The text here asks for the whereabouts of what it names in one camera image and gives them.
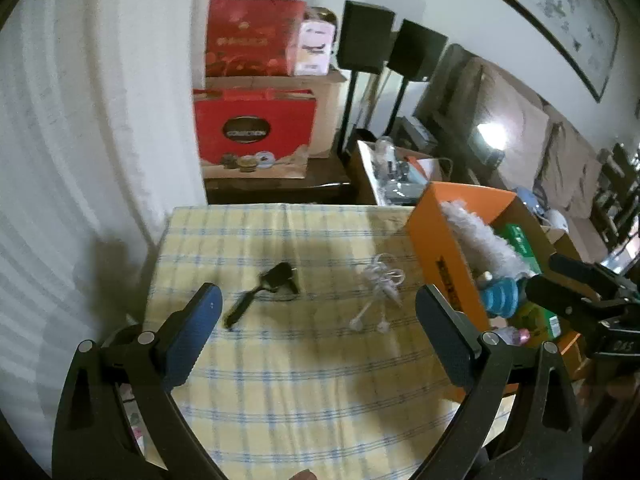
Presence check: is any white earphone cable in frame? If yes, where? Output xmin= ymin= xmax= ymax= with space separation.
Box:
xmin=348 ymin=252 xmax=407 ymax=335

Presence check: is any red gift box top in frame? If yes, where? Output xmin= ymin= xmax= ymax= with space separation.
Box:
xmin=205 ymin=0 xmax=307 ymax=77

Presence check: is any brown sofa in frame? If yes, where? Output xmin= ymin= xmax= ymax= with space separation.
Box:
xmin=416 ymin=44 xmax=628 ymax=262

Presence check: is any red chocolate gift bag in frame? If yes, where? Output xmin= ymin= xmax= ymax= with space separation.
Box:
xmin=193 ymin=89 xmax=317 ymax=180

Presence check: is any yellow checked tablecloth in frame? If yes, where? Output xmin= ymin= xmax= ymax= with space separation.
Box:
xmin=144 ymin=204 xmax=458 ymax=479

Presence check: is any black speaker left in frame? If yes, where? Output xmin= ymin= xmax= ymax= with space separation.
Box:
xmin=335 ymin=0 xmax=395 ymax=165

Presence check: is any black speaker right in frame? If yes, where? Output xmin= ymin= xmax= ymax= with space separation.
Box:
xmin=385 ymin=20 xmax=448 ymax=136

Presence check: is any open box of clutter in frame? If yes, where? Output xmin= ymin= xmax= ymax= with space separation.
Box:
xmin=349 ymin=136 xmax=454 ymax=206

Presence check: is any bright lamp device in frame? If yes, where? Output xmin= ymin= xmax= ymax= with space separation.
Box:
xmin=470 ymin=122 xmax=509 ymax=169

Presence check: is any orange cardboard box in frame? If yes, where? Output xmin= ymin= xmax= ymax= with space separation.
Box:
xmin=407 ymin=182 xmax=598 ymax=332

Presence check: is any blue cone toy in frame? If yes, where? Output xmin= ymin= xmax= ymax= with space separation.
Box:
xmin=480 ymin=278 xmax=527 ymax=318

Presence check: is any framed wall painting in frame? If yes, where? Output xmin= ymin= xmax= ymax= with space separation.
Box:
xmin=503 ymin=0 xmax=620 ymax=101

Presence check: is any white fluffy duster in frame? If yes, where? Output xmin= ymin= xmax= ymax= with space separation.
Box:
xmin=439 ymin=200 xmax=534 ymax=281

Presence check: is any black car charger cable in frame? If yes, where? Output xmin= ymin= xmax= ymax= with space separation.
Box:
xmin=221 ymin=261 xmax=302 ymax=332

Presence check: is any pink white tissue pack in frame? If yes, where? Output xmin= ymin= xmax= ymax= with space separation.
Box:
xmin=294 ymin=20 xmax=335 ymax=76

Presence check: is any dark wooden side table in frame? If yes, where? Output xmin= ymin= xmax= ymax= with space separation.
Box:
xmin=204 ymin=155 xmax=357 ymax=205

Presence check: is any black speaker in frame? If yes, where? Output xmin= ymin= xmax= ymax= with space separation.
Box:
xmin=335 ymin=0 xmax=395 ymax=165
xmin=385 ymin=20 xmax=448 ymax=136

